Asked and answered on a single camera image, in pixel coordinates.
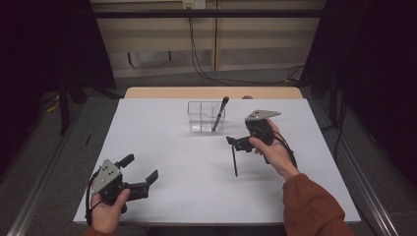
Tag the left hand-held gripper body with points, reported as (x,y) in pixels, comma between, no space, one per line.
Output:
(109,177)

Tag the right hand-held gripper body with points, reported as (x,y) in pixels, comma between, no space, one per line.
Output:
(259,128)

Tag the thin black makeup brush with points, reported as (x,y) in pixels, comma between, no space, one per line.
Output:
(234,162)

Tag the thick black makeup brush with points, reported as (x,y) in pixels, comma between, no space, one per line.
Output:
(220,113)

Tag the clear acrylic organizer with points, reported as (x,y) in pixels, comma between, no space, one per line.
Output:
(200,118)

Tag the person's right hand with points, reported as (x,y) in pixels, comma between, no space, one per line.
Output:
(277,154)

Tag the person's left hand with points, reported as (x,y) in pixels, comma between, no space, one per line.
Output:
(106,216)

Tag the wooden table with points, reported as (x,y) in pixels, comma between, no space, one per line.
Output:
(183,92)

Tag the black metal stand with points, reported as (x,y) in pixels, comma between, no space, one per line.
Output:
(64,108)

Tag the black horizontal bar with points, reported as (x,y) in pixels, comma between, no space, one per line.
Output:
(209,13)

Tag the black curtain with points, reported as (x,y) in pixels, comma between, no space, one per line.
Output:
(39,49)
(377,65)

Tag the aluminium floor rail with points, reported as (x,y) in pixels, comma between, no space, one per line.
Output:
(364,183)
(36,190)

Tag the white wall socket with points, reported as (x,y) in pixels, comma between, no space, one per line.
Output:
(194,4)

